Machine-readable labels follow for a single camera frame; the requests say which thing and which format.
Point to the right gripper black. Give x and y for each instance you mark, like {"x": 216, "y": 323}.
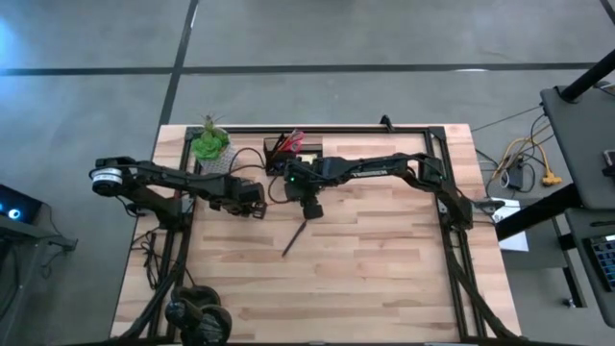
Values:
{"x": 312, "y": 206}

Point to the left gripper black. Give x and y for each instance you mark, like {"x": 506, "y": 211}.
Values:
{"x": 247, "y": 197}

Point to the black pencil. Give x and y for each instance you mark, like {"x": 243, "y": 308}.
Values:
{"x": 294, "y": 239}

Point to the black binder clip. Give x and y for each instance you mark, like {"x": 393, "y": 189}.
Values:
{"x": 275, "y": 168}

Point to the yellow sticky note pad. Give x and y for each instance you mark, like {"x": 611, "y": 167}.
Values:
{"x": 307, "y": 157}

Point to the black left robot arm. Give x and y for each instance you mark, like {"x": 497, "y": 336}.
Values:
{"x": 168, "y": 178}

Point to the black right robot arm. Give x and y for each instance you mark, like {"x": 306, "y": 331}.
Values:
{"x": 375, "y": 168}

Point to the black mesh desk organizer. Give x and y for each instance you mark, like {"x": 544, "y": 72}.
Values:
{"x": 269, "y": 154}

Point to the white patterned plant pot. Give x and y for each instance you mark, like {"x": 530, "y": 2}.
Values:
{"x": 222, "y": 164}

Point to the green succulent plant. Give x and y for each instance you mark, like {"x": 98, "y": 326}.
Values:
{"x": 207, "y": 146}

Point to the white paper sheet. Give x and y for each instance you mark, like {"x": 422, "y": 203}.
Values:
{"x": 514, "y": 242}

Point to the black power brick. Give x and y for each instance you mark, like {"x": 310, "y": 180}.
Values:
{"x": 517, "y": 178}

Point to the grey equipment stand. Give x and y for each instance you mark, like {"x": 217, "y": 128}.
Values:
{"x": 29, "y": 269}

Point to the black box with blue light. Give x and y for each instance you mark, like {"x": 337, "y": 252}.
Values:
{"x": 19, "y": 204}

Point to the grey side desk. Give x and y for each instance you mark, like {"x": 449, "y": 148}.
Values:
{"x": 581, "y": 144}

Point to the black keyboard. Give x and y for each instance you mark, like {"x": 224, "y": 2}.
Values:
{"x": 603, "y": 262}

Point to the black pole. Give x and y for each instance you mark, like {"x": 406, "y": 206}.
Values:
{"x": 586, "y": 79}

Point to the black frame clamp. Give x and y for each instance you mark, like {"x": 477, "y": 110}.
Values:
{"x": 385, "y": 122}

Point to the black aluminium table frame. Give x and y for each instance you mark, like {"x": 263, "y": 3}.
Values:
{"x": 413, "y": 130}

